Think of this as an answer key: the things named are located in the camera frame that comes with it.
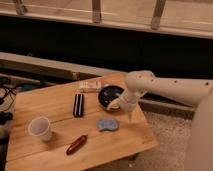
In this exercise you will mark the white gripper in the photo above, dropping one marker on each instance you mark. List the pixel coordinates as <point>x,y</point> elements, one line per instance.
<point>126,101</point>

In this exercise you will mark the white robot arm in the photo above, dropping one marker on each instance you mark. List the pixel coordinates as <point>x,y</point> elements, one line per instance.
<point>197,93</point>

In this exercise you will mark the white ceramic cup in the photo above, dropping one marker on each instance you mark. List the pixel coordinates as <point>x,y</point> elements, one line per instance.
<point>40,128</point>

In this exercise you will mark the dark round bowl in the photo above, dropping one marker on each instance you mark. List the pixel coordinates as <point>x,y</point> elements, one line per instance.
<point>109,93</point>

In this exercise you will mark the black striped rectangular block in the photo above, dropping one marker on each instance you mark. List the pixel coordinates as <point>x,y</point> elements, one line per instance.
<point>78,108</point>

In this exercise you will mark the brown sausage-shaped object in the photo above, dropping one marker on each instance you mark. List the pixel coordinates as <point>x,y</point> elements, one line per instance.
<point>76,145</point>

